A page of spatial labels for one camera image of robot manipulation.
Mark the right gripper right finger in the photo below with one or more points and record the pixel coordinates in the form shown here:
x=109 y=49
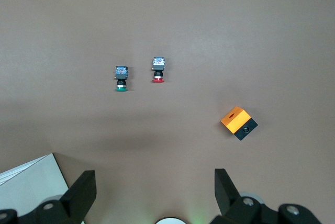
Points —
x=227 y=203

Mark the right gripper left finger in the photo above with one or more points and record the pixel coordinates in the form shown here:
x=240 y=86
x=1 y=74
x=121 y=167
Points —
x=76 y=197

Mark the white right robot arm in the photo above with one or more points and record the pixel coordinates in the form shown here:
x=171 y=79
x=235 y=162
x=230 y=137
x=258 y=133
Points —
x=170 y=221

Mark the white drawer cabinet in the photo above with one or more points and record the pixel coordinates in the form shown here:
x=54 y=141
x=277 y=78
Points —
x=31 y=182

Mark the brown table cover sheet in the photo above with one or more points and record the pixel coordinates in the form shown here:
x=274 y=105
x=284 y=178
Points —
x=167 y=25

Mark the orange black button enclosure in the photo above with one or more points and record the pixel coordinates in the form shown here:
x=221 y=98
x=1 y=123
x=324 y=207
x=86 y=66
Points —
x=234 y=119

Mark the green push button switch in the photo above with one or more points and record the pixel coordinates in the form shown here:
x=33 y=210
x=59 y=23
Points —
x=121 y=72

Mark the red push button switch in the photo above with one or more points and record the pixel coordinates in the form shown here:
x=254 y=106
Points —
x=158 y=61

